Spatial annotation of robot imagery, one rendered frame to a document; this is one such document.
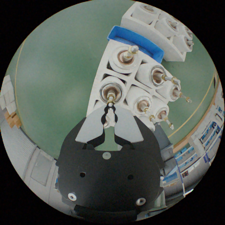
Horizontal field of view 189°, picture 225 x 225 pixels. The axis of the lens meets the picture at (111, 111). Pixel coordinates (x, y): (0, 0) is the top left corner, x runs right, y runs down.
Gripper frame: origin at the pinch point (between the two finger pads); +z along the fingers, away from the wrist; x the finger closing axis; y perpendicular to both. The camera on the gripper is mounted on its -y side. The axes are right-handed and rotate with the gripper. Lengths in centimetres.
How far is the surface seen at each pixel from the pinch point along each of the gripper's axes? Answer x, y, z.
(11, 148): -523, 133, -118
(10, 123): -353, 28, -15
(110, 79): -0.1, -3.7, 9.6
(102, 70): -3.1, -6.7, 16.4
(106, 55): -1.4, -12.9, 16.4
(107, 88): -1.2, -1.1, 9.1
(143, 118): 16.1, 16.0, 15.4
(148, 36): 20.0, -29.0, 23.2
